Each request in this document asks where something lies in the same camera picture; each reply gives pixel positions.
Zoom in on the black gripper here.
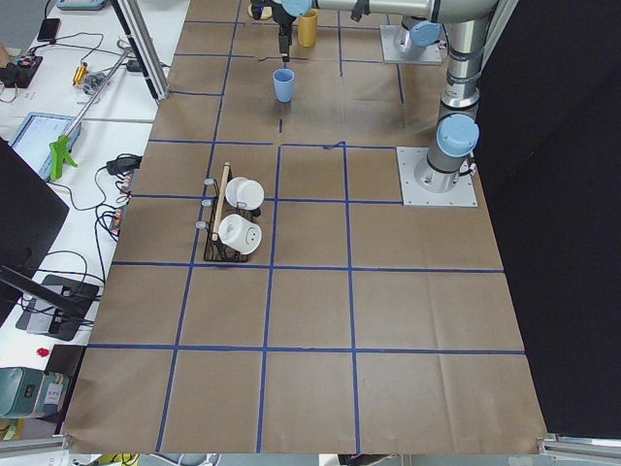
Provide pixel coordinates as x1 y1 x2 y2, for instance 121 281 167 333
272 0 296 62

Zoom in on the light blue plastic cup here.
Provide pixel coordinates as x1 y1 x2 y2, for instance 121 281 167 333
273 68 295 103

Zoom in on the bamboo cylinder holder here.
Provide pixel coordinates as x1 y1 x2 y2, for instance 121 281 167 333
297 9 318 48

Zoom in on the round wooden stand base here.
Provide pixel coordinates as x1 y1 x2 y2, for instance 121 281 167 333
247 1 274 20

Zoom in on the white plain mug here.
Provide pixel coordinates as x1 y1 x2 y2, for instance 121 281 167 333
225 177 265 211

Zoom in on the white smiley mug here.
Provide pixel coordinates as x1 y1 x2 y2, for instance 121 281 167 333
218 214 262 254

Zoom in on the black power adapter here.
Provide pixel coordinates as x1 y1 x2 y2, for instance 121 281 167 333
106 154 143 175

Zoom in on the black smartphone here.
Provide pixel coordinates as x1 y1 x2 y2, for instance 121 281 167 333
37 17 61 43

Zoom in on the brown paper table cover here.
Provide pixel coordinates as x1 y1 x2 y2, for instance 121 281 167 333
65 1 545 454

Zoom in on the blue framed tablet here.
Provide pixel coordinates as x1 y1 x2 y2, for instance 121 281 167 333
10 113 81 182

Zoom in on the black monitor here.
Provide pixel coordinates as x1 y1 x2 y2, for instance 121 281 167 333
0 138 72 327

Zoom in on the green box device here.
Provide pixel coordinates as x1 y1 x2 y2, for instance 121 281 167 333
1 367 70 418

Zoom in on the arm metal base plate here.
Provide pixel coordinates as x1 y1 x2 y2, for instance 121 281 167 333
396 147 478 208
379 25 442 65

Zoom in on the aluminium frame post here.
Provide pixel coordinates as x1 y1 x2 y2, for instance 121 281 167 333
111 0 170 102

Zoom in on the wooden rack handle rod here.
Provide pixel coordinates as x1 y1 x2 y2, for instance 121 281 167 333
212 161 231 242

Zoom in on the black wire mug rack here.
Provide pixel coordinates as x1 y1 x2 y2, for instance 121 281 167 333
196 162 265 263

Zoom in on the green handled reacher grabber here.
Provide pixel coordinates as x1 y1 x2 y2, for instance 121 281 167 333
49 49 130 181

